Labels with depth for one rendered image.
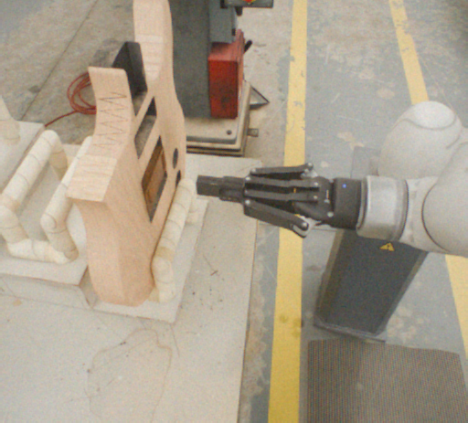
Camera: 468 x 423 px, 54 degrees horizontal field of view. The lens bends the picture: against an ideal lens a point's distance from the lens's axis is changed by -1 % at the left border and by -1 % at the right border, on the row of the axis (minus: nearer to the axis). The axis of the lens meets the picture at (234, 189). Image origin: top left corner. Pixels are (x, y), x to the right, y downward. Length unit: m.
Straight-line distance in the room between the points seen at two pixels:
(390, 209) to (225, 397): 0.38
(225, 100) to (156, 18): 1.35
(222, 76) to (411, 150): 1.00
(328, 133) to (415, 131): 1.40
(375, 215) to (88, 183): 0.37
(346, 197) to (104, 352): 0.46
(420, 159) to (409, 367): 0.92
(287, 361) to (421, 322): 0.55
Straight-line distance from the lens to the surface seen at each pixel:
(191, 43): 1.90
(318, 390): 1.76
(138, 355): 0.80
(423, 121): 1.15
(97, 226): 0.59
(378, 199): 0.65
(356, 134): 2.55
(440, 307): 2.03
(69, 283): 0.78
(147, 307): 0.82
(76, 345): 0.84
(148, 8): 0.69
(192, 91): 2.04
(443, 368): 1.91
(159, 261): 0.73
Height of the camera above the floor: 1.67
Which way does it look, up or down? 49 degrees down
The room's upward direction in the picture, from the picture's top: straight up
